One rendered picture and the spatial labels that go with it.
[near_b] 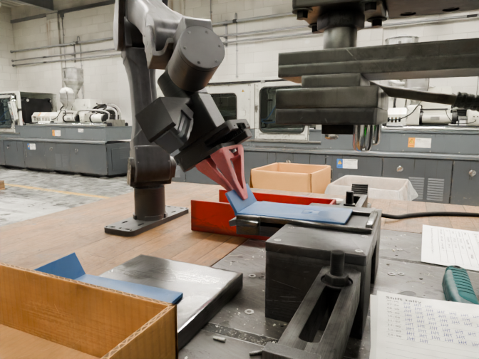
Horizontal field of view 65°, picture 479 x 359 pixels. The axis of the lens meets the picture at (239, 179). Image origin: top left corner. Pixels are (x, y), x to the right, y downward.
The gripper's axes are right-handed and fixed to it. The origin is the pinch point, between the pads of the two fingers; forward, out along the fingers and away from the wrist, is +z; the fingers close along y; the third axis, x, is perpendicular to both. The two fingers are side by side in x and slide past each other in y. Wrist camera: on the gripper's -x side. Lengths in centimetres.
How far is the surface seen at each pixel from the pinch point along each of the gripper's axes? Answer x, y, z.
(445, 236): 26.6, 18.6, 24.0
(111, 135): 495, -423, -217
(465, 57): -5.7, 29.7, -1.1
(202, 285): -11.4, -4.3, 7.1
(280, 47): 662, -108, -215
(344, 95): -9.1, 19.3, -3.5
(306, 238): -9.1, 8.8, 7.5
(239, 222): -5.3, 0.6, 3.0
